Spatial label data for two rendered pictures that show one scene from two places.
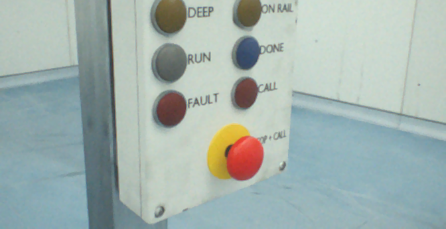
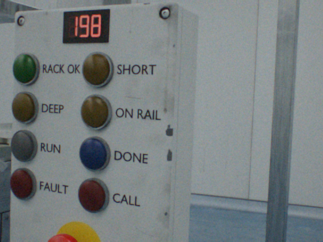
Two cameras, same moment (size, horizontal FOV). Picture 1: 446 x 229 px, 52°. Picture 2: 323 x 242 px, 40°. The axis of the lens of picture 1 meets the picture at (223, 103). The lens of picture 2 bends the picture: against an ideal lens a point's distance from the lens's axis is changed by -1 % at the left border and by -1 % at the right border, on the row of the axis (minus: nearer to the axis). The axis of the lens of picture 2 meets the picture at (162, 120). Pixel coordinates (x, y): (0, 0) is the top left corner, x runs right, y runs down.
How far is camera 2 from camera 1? 49 cm
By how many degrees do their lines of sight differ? 68
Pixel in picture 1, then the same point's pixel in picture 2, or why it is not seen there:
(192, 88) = (44, 173)
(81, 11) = not seen: hidden behind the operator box
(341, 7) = not seen: outside the picture
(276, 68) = (137, 181)
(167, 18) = (16, 109)
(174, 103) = (19, 179)
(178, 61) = (23, 144)
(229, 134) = (74, 230)
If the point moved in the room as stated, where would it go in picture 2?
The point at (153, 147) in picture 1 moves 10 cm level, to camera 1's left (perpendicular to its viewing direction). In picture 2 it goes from (12, 211) to (7, 189)
